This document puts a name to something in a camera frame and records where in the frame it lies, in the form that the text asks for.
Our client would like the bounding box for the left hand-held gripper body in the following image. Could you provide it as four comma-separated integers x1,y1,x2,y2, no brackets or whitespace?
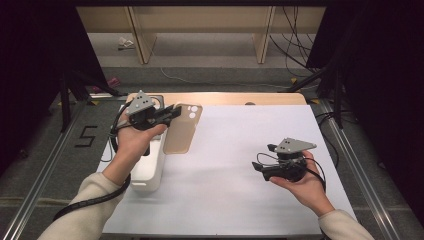
116,89,167,132

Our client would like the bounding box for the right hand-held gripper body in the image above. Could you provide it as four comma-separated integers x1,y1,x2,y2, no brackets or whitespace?
261,136,318,183

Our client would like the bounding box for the dark translucent phone case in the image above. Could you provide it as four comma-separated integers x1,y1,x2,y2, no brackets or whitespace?
150,94,166,111

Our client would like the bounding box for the beige phone case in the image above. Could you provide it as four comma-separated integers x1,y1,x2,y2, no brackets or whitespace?
162,102,204,155

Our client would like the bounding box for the white plastic storage basket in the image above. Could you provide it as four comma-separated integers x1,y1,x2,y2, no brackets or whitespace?
128,94,169,193

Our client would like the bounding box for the person's right hand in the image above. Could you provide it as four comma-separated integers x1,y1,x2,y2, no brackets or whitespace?
268,150,336,218

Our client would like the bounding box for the person's left hand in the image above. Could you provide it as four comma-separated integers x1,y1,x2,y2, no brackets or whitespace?
110,111,168,177

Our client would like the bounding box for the white table cover sheet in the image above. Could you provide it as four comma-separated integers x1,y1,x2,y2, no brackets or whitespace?
96,104,358,236

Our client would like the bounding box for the crumpled white paper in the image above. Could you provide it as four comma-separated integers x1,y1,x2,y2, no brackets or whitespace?
117,36,135,51

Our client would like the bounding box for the black metal stand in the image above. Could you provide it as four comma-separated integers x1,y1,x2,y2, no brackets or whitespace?
287,62,345,130
58,71,130,133

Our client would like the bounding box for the beige wooden desk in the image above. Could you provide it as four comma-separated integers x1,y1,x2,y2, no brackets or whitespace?
76,5,327,65

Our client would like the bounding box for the black curtain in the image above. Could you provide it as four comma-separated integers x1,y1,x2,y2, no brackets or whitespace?
0,0,108,175
305,0,424,228

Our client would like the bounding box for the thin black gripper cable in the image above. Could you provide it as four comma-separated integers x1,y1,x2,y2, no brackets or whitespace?
255,151,327,194

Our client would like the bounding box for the metal floor rail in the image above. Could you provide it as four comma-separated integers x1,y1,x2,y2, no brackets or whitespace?
0,99,90,240
317,99,402,240

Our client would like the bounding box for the black floor cable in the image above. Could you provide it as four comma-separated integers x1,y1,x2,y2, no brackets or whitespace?
268,32,317,73
281,5,314,78

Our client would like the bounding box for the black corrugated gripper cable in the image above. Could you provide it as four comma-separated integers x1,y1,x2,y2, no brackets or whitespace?
52,99,133,223

